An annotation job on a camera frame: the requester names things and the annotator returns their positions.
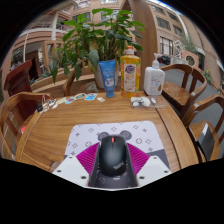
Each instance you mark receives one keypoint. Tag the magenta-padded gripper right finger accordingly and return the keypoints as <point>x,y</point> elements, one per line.
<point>138,159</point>

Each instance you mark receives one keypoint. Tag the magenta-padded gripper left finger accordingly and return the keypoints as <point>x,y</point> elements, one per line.
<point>86,159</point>

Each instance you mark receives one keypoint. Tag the black computer mouse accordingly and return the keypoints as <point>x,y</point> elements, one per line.
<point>112,156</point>

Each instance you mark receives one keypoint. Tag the grey white printed mouse pad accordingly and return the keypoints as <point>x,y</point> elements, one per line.
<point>136,133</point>

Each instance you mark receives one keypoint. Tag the clear bag of white items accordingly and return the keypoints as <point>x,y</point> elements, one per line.
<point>141,101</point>

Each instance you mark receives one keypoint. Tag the small blue sachet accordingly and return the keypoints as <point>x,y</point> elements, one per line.
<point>91,96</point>

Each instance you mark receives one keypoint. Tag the light wooden armchair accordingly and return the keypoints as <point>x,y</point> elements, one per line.
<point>176,91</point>
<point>68,83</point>
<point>13,106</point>
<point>196,133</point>

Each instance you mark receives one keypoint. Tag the black notebook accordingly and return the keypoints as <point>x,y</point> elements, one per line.
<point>208,141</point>

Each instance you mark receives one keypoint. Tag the white pump bottle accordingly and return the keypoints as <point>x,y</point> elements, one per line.
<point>154,80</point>

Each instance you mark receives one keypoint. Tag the blue squeeze tube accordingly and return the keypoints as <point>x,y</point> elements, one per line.
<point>108,78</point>

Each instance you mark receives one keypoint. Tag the orange dish soap bottle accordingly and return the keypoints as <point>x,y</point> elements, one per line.
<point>130,75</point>

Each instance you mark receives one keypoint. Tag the dark red wooden chair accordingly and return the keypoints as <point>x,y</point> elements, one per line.
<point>18,78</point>

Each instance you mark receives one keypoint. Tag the potted green leafy plant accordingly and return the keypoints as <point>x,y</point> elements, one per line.
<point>96,36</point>

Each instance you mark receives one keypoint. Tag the wooden pergola post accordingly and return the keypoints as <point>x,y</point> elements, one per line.
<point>146,30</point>

